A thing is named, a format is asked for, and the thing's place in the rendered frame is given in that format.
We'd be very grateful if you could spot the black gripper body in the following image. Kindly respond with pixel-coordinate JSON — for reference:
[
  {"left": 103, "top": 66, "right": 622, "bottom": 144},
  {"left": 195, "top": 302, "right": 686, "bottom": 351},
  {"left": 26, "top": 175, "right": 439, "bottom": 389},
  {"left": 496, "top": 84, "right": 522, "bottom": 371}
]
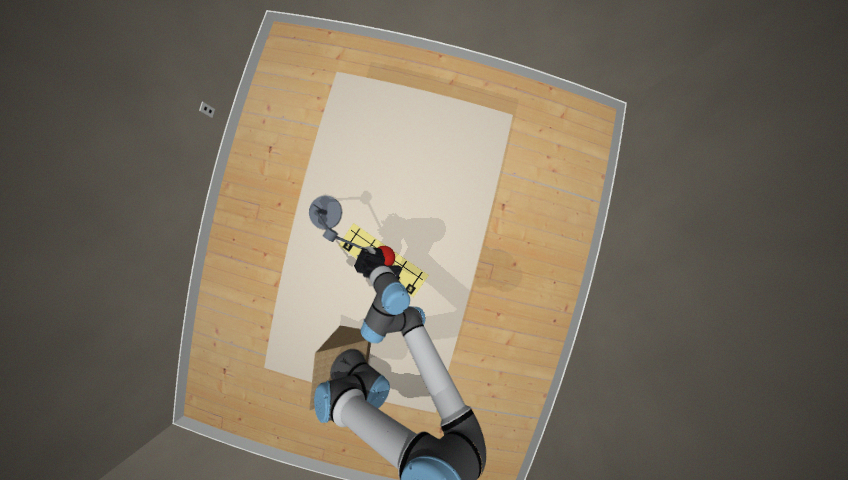
[{"left": 354, "top": 248, "right": 388, "bottom": 279}]

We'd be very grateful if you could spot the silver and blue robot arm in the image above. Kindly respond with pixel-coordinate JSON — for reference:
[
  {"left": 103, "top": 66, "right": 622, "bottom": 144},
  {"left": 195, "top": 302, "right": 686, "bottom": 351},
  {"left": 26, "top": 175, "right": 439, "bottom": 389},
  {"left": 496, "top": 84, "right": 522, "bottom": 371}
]
[{"left": 314, "top": 265, "right": 486, "bottom": 480}]

